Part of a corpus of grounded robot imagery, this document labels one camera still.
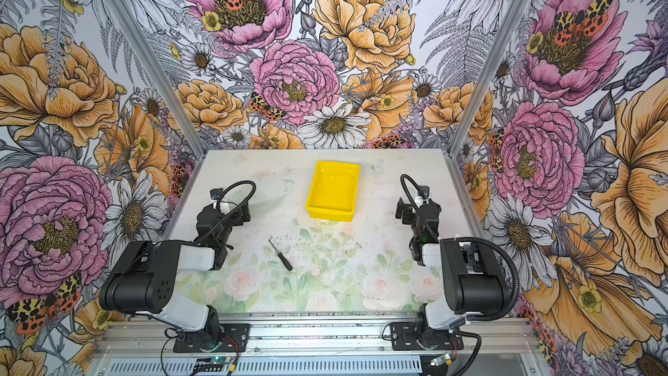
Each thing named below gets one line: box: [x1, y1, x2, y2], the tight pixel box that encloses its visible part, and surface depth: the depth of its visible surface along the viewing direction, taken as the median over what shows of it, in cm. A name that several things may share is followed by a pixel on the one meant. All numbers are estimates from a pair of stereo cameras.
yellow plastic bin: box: [306, 161, 361, 222], surface depth 104 cm
